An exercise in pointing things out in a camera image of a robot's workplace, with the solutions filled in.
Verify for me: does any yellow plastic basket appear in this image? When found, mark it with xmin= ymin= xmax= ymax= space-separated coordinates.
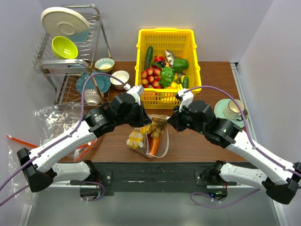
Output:
xmin=135 ymin=28 xmax=201 ymax=109

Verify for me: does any clear white-dotted zip bag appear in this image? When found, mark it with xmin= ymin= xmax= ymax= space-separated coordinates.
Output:
xmin=126 ymin=114 xmax=169 ymax=158

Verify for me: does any small green cucumber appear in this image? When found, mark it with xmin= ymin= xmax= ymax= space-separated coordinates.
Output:
xmin=182 ymin=76 xmax=189 ymax=89

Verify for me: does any metal dish rack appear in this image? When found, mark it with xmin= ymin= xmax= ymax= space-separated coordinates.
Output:
xmin=33 ymin=4 xmax=112 ymax=104

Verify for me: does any brown longan bunch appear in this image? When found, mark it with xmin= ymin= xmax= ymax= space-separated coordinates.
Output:
xmin=147 ymin=117 xmax=168 ymax=138

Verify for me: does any orange papaya slice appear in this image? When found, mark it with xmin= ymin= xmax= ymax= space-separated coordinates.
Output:
xmin=148 ymin=136 xmax=160 ymax=155

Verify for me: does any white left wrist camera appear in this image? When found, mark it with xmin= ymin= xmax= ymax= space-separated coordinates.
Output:
xmin=124 ymin=84 xmax=144 ymax=105

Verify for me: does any crumpled clear plastic bag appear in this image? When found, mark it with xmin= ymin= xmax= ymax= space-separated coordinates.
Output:
xmin=35 ymin=102 xmax=81 ymax=145

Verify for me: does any large cream blue plate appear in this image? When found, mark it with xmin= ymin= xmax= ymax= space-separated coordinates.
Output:
xmin=40 ymin=7 xmax=90 ymax=43

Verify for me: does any yellow bell pepper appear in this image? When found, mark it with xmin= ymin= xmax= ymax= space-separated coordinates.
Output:
xmin=126 ymin=130 xmax=145 ymax=149

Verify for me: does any lime green bowl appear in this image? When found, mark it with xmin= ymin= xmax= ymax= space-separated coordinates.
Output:
xmin=51 ymin=36 xmax=78 ymax=59

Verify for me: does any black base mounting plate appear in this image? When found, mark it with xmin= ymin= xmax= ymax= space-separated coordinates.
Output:
xmin=70 ymin=161 xmax=238 ymax=197

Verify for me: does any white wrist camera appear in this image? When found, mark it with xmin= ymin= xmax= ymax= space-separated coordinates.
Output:
xmin=124 ymin=84 xmax=144 ymax=105
xmin=175 ymin=89 xmax=194 ymax=113

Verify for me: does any orange-zipper clear bag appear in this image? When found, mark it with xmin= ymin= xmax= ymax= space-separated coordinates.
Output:
xmin=0 ymin=132 xmax=97 ymax=205

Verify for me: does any grey toy fish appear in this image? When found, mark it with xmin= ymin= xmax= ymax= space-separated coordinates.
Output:
xmin=165 ymin=49 xmax=175 ymax=67

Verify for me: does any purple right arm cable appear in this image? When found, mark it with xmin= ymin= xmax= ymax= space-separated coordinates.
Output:
xmin=183 ymin=85 xmax=301 ymax=210

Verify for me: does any green lettuce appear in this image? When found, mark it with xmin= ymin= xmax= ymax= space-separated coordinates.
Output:
xmin=159 ymin=67 xmax=175 ymax=88

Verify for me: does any patterned white bowl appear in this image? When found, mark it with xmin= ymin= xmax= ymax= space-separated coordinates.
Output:
xmin=84 ymin=89 xmax=102 ymax=105

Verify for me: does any green bell pepper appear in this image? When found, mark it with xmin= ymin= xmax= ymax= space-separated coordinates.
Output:
xmin=173 ymin=58 xmax=189 ymax=73

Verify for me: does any teal scalloped plate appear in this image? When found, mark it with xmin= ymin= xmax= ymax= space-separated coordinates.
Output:
xmin=76 ymin=72 xmax=111 ymax=94

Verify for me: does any white cream bowl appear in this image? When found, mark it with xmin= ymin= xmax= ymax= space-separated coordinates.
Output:
xmin=110 ymin=70 xmax=130 ymax=90

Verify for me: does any red pomegranate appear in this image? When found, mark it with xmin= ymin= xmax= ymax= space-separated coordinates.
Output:
xmin=154 ymin=56 xmax=165 ymax=65

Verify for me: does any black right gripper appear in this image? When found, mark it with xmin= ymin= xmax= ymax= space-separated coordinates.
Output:
xmin=168 ymin=102 xmax=206 ymax=135

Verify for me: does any cream mug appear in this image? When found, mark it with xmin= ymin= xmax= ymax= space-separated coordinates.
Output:
xmin=224 ymin=99 xmax=248 ymax=121

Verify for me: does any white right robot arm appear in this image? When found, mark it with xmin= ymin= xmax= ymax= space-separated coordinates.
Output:
xmin=167 ymin=101 xmax=301 ymax=204

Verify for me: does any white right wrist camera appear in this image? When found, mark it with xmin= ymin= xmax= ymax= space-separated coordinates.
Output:
xmin=175 ymin=89 xmax=194 ymax=113

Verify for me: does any dark green cucumber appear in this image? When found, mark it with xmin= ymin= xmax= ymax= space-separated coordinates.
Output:
xmin=145 ymin=46 xmax=153 ymax=63

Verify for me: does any teal patterned small bowl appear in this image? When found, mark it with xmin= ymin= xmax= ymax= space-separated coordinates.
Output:
xmin=95 ymin=58 xmax=115 ymax=73

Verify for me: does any mint green saucer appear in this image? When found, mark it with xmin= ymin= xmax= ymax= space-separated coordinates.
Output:
xmin=214 ymin=99 xmax=245 ymax=128

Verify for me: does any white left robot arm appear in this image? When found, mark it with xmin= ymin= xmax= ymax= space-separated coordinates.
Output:
xmin=17 ymin=89 xmax=151 ymax=193

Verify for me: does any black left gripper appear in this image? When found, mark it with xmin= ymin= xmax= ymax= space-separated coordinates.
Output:
xmin=116 ymin=101 xmax=152 ymax=128

